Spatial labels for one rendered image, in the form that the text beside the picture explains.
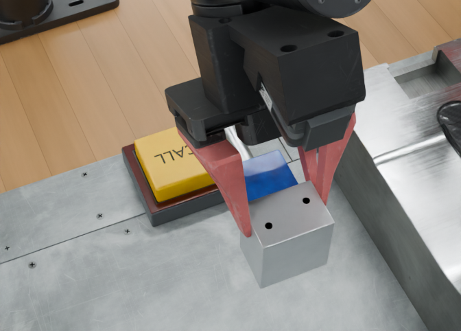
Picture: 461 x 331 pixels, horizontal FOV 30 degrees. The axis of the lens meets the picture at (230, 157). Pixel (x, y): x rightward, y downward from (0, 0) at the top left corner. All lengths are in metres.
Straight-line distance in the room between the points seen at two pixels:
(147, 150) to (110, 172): 0.05
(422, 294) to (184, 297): 0.19
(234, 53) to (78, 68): 0.42
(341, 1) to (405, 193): 0.27
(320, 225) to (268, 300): 0.17
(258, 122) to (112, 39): 0.43
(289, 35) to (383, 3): 0.51
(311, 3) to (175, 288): 0.35
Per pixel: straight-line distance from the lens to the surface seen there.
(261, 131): 0.50
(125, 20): 0.92
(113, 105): 0.84
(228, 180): 0.50
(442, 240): 0.64
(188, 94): 0.52
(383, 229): 0.70
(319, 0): 0.41
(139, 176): 0.75
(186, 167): 0.73
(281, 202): 0.55
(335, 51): 0.42
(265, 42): 0.43
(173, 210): 0.73
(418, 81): 0.77
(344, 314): 0.70
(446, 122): 0.71
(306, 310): 0.70
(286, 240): 0.54
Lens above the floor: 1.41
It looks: 52 degrees down
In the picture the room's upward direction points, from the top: 2 degrees counter-clockwise
